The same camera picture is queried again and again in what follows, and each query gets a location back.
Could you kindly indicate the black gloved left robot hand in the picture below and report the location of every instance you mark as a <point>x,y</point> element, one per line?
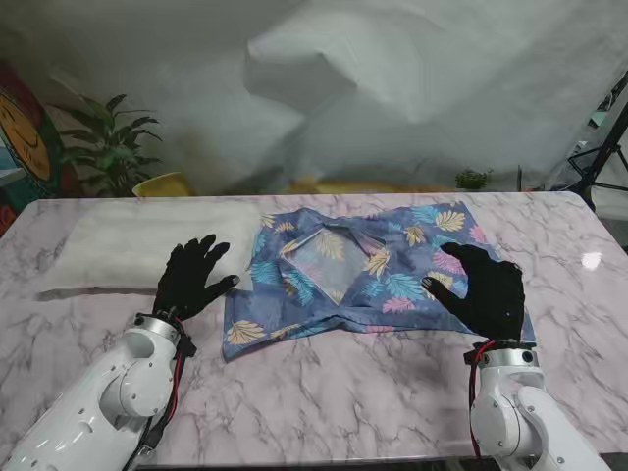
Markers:
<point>189,279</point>

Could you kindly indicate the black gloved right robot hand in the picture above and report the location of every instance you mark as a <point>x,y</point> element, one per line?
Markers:
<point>490,299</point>

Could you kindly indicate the white pillow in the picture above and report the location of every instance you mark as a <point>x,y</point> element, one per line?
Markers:
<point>113,245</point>

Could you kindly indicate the blue leaf print pillowcase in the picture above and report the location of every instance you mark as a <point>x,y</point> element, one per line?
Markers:
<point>402,230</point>

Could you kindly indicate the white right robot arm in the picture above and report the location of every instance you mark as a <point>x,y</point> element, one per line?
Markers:
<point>505,407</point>

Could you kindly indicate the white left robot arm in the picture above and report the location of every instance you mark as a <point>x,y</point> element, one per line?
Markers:
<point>98,392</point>

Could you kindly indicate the yellow chair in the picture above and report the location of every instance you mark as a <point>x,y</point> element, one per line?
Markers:
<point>162,185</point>

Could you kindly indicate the small green plant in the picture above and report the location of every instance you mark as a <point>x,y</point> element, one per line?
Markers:
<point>472,179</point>

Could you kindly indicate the large green potted plant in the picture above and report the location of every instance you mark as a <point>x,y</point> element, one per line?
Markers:
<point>110,147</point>

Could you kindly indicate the yellow bench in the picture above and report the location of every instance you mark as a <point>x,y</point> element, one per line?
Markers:
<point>373,186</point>

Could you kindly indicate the black tripod stand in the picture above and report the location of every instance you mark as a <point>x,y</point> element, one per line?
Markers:
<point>611,142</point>

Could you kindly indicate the teal panel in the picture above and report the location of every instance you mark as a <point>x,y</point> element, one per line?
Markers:
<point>598,121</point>

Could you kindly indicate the colourful smiley mural board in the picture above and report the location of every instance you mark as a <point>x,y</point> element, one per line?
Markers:
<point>24,142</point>

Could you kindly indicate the white backdrop sheet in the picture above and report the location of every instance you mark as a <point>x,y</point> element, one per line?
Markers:
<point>343,73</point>

